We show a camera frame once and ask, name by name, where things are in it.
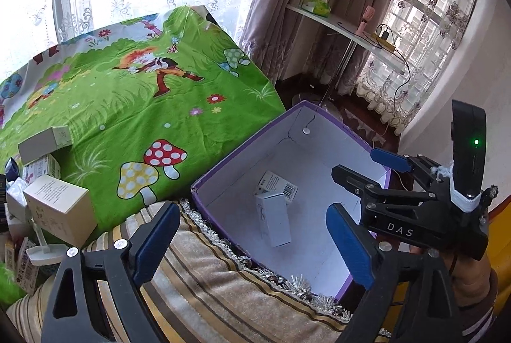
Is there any green tissue pack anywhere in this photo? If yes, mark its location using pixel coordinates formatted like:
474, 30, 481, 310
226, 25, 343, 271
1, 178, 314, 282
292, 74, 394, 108
301, 0, 331, 18

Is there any barcode box in storage box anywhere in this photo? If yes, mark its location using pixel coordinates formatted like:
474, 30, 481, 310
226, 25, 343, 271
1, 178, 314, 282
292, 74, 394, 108
255, 171, 298, 205

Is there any white box in storage box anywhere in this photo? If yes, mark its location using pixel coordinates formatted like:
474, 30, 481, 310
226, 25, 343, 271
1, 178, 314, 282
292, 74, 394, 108
255, 192, 291, 248

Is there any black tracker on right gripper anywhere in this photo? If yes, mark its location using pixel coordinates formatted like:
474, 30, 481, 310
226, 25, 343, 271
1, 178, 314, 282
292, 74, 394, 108
451, 100, 487, 199

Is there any large white text box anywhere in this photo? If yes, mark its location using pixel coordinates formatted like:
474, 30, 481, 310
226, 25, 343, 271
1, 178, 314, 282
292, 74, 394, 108
23, 175, 97, 248

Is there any green cartoon tablecloth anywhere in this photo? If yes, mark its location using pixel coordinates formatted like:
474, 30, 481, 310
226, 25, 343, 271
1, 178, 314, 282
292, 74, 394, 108
1, 5, 284, 233

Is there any purple cardboard storage box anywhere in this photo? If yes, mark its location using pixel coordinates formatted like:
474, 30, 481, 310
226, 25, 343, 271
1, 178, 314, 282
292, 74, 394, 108
191, 101, 390, 297

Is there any medicine box red logo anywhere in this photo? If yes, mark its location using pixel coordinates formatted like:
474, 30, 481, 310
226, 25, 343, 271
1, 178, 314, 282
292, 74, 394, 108
22, 154, 61, 184

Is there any white wall shelf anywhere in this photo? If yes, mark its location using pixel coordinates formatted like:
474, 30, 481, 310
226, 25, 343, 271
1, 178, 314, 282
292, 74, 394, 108
287, 4, 406, 76

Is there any person's right hand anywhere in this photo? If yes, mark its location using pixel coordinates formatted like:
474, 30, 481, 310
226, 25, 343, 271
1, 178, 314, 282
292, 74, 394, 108
439, 252, 491, 308

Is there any power strip on shelf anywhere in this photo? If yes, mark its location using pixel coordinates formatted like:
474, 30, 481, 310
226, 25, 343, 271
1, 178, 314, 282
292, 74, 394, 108
372, 24, 396, 53

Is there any striped sofa cushion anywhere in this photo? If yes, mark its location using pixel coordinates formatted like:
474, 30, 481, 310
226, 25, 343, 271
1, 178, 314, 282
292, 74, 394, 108
5, 198, 393, 343

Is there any yellow sofa seat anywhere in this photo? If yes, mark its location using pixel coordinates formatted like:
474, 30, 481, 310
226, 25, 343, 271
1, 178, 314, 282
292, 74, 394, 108
487, 205, 511, 314

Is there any white box on table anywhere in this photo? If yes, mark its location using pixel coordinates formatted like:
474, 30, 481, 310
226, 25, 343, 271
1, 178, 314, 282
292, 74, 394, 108
18, 126, 72, 165

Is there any pink bottle on shelf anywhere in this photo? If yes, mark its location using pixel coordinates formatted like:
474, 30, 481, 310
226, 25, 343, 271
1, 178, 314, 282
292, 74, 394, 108
355, 5, 375, 36

